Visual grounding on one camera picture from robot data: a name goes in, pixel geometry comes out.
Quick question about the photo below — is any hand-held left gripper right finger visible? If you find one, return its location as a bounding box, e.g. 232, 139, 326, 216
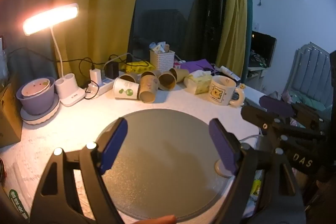
209, 118, 307, 224

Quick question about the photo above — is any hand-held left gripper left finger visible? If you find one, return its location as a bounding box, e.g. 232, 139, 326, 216
31, 117, 129, 224

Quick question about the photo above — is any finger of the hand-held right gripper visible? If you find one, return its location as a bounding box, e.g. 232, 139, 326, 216
240, 104, 280, 135
259, 95, 326, 123

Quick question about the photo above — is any white paper cup green print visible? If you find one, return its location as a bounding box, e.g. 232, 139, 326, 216
113, 77, 140, 100

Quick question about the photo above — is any brown paper cup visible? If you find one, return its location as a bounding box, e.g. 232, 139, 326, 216
169, 68, 190, 83
139, 74, 160, 104
120, 72, 138, 83
158, 70, 177, 91
140, 70, 161, 78

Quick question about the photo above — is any person's left hand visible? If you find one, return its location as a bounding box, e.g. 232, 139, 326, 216
136, 216, 177, 224

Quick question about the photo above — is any small white round disc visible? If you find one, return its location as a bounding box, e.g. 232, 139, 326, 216
214, 158, 235, 179

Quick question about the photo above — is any cartoon ceramic mug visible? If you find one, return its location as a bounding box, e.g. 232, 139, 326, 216
209, 75, 246, 108

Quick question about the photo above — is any white tube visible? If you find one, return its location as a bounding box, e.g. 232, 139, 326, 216
219, 66, 241, 81

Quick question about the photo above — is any grey padded chair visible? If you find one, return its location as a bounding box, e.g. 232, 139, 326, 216
283, 42, 334, 112

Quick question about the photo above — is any grey round mat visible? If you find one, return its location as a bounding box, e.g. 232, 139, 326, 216
93, 109, 246, 221

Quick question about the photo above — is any black monitor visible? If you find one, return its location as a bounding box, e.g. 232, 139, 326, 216
248, 31, 277, 68

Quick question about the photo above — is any white power strip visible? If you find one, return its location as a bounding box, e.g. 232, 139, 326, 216
85, 77, 117, 96

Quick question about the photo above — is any yellow tissue pack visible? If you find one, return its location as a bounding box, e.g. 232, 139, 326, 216
184, 70, 213, 95

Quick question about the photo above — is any white round plate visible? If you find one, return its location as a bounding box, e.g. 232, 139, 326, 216
20, 94, 60, 125

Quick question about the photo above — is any white charger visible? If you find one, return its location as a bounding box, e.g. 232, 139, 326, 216
90, 68, 105, 85

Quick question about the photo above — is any black power adapter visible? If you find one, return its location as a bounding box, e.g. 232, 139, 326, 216
106, 61, 120, 80

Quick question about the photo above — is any purple cloth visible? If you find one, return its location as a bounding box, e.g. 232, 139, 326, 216
180, 58, 218, 75

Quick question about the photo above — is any yellow bag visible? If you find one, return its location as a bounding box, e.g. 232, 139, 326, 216
123, 61, 156, 74

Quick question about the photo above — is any purple bowl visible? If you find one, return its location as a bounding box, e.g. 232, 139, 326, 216
16, 76, 56, 116

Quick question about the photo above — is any white woven basket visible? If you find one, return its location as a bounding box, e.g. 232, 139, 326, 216
150, 49, 175, 73

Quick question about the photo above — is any white inner bowl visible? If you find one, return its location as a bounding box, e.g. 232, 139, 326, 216
21, 78, 51, 97

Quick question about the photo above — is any narrow yellow curtain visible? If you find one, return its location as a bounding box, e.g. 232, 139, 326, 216
215, 0, 249, 70

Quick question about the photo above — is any cardboard box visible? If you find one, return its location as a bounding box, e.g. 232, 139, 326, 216
0, 74, 23, 149

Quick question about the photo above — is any green label bottle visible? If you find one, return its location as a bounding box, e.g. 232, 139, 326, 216
8, 187, 32, 224

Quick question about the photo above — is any white desk lamp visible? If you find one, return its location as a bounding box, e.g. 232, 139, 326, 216
22, 3, 86, 107

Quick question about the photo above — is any wide yellow curtain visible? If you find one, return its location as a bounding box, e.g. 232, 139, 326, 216
54, 0, 149, 83

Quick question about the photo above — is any white cable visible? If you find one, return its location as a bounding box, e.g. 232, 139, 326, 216
238, 133, 263, 144

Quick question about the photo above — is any black cable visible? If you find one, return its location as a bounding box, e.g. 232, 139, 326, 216
8, 47, 95, 71

